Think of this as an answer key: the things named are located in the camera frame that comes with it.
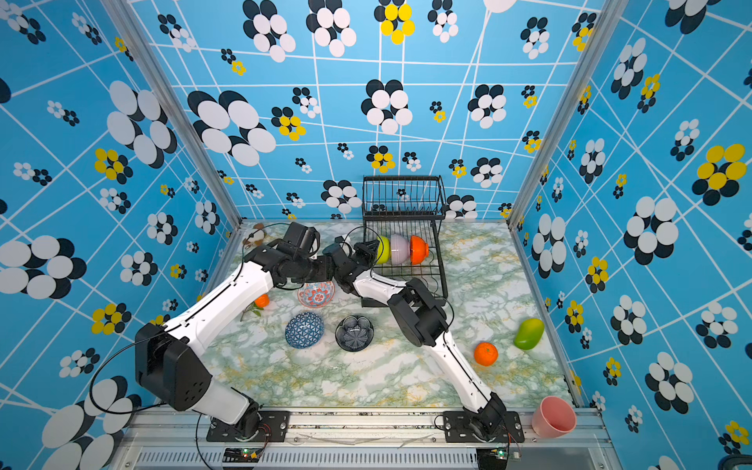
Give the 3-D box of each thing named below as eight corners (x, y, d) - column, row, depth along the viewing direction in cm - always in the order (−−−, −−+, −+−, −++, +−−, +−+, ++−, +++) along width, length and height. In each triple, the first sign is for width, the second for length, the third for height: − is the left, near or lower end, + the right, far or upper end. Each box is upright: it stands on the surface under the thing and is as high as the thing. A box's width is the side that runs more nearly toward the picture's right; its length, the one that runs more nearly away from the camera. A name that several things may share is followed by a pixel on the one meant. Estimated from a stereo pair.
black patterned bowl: (335, 353, 87) (333, 347, 84) (338, 322, 94) (336, 315, 90) (373, 352, 87) (373, 347, 84) (374, 321, 94) (374, 315, 90)
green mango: (509, 343, 89) (515, 337, 86) (520, 319, 95) (526, 312, 91) (530, 355, 87) (537, 349, 83) (540, 330, 92) (547, 323, 88)
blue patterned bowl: (286, 349, 89) (281, 343, 85) (292, 318, 95) (289, 311, 92) (322, 349, 89) (319, 343, 85) (326, 318, 95) (324, 311, 91)
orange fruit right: (475, 367, 85) (479, 362, 81) (471, 348, 89) (475, 342, 85) (495, 367, 85) (500, 362, 81) (490, 348, 89) (495, 342, 85)
